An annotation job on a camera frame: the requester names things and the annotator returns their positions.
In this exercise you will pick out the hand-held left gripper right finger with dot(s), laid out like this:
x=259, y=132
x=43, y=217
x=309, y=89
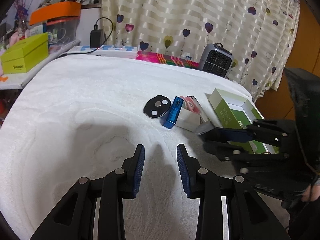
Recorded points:
x=182, y=170

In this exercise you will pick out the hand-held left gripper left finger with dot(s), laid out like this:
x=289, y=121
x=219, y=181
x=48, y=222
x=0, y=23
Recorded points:
x=138, y=170

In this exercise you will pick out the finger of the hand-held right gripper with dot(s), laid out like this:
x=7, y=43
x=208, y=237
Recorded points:
x=225, y=151
x=232, y=135

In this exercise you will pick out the green cardboard box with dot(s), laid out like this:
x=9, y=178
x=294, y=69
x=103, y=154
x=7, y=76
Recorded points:
x=225, y=115

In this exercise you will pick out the small white box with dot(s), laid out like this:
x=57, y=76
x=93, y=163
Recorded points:
x=186, y=120

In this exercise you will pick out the pink plastic clip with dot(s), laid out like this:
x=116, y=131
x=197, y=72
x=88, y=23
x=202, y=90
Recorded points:
x=192, y=106

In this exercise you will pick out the blue translucent usb tester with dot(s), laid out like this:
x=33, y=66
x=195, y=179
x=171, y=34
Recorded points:
x=172, y=115

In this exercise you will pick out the black round disc with magnets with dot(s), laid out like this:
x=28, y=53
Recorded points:
x=155, y=107

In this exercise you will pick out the person's right hand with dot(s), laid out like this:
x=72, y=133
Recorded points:
x=312, y=192

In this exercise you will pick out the wooden wardrobe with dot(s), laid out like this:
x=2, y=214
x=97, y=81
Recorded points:
x=275, y=105

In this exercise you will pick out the grey space heater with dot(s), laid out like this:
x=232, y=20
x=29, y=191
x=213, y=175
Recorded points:
x=216, y=60

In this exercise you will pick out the colourful plaid cloth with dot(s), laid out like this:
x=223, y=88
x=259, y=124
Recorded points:
x=170, y=60

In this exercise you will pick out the white and blue power strip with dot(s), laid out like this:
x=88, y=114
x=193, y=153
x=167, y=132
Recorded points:
x=112, y=51

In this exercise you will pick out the heart print curtain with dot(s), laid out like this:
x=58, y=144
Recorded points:
x=175, y=10

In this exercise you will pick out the black charger adapter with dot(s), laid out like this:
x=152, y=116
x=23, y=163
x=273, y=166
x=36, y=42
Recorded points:
x=96, y=38

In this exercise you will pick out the lime green box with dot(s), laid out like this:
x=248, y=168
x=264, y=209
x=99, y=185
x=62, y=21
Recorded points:
x=25, y=55

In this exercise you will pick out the clear bin with orange lid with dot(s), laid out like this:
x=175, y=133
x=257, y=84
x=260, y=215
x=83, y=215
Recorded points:
x=57, y=12

